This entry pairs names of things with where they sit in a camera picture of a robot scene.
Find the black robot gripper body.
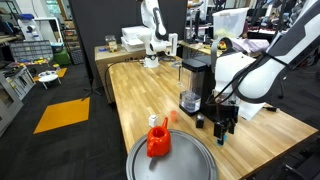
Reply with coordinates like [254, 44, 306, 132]
[214, 102, 239, 127]

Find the small blue plastic cup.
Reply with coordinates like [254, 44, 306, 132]
[216, 134, 227, 146]

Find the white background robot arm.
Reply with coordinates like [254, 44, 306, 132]
[137, 0, 178, 68]

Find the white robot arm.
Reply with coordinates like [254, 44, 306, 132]
[211, 0, 320, 141]

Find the black white-capped small bottle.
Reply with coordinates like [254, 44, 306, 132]
[196, 114, 204, 128]

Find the black Keurig coffee maker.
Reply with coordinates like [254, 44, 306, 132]
[178, 54, 241, 123]

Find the round grey metal tray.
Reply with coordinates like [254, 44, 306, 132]
[126, 129, 218, 180]

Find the small orange plastic cup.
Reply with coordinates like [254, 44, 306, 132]
[170, 110, 178, 122]

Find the white small bottle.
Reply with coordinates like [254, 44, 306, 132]
[148, 114, 158, 127]

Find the clear plastic storage bin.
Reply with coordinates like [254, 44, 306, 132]
[212, 7, 249, 38]

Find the white boxes stack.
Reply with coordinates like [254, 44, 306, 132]
[121, 26, 149, 52]

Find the orange floor mat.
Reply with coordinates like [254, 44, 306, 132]
[34, 98, 90, 134]

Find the small white round table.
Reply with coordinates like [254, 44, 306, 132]
[38, 71, 60, 88]

